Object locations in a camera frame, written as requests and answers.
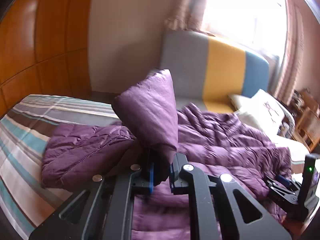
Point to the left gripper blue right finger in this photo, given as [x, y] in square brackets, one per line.
[177, 184]

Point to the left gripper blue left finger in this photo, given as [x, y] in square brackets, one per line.
[143, 174]

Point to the grey yellow blue headboard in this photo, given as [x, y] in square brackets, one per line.
[205, 70]

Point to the wooden wardrobe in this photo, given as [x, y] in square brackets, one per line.
[44, 50]

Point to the purple quilted down jacket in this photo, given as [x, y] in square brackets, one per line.
[152, 129]

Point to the cluttered wooden desk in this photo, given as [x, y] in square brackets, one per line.
[301, 100]

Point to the white embroidered pillow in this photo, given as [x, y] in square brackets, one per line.
[262, 111]

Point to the pink floral curtain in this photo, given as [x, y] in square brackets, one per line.
[187, 15]

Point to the striped bed sheet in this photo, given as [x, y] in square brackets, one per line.
[25, 132]

